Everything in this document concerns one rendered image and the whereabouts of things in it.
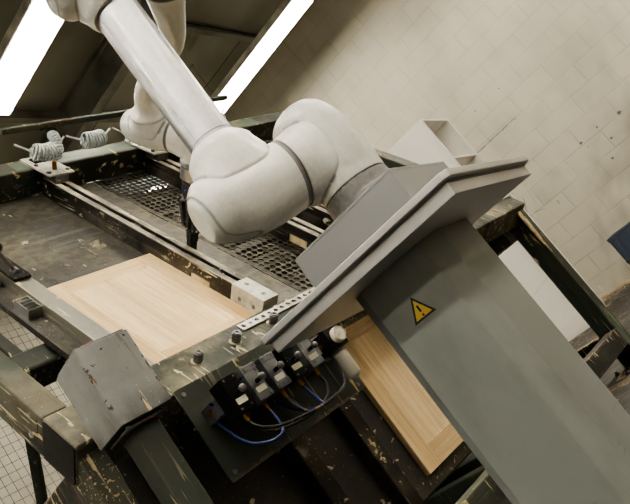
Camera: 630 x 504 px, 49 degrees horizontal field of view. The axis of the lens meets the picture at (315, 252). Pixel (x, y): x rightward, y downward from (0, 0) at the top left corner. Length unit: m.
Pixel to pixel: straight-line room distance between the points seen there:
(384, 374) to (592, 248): 4.72
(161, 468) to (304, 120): 0.72
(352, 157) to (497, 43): 5.67
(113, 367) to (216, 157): 0.44
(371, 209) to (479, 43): 5.84
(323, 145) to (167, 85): 0.34
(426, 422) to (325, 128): 1.23
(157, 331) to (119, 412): 0.58
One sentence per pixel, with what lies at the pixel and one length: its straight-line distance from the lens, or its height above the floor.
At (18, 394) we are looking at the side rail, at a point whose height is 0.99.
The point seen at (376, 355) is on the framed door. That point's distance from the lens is 2.36.
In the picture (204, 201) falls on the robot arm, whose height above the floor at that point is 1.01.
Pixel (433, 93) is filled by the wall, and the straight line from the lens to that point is 7.20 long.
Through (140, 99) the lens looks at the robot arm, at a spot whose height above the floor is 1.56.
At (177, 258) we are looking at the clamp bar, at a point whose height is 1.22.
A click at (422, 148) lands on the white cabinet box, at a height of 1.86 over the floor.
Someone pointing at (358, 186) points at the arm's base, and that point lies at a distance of 1.38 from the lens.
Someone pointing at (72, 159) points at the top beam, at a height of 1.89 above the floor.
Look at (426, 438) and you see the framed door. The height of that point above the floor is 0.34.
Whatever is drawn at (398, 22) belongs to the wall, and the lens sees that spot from 7.41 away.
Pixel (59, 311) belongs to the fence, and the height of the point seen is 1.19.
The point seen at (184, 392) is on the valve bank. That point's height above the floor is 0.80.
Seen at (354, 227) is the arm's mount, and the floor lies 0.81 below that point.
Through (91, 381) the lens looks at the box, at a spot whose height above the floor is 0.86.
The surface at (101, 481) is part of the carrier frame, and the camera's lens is 1.52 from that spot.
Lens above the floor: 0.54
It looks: 12 degrees up
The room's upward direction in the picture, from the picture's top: 37 degrees counter-clockwise
